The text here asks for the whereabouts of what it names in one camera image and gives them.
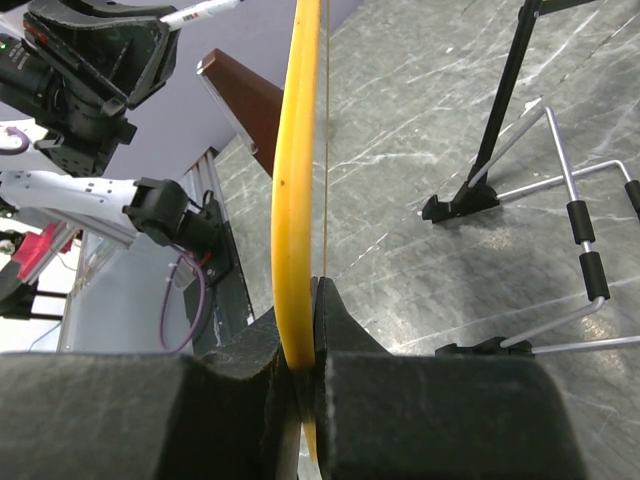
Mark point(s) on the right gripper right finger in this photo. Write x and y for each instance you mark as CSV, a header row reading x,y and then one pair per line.
x,y
448,416

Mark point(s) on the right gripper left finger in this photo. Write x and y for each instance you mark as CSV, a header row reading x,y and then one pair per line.
x,y
97,416

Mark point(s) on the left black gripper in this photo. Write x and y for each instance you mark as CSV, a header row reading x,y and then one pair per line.
x,y
108,56

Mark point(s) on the white marker pen body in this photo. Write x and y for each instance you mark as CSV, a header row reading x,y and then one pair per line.
x,y
198,12

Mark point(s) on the orange framed whiteboard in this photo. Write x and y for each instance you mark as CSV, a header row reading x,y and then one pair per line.
x,y
291,206

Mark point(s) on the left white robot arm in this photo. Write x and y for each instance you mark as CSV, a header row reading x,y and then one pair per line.
x,y
29,85

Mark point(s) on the brown eraser holder block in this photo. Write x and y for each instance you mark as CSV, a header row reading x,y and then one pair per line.
x,y
251,103

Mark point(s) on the red clamp piece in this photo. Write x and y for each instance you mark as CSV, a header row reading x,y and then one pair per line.
x,y
38,249

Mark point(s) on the black music stand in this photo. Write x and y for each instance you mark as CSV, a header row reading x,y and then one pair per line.
x,y
580,59

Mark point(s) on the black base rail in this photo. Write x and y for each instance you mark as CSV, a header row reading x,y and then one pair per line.
x,y
227,306

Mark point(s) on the left aluminium frame rail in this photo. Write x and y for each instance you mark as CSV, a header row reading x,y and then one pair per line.
x,y
62,280

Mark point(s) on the wire whiteboard easel stand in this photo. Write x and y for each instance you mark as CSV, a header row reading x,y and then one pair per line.
x,y
525,244

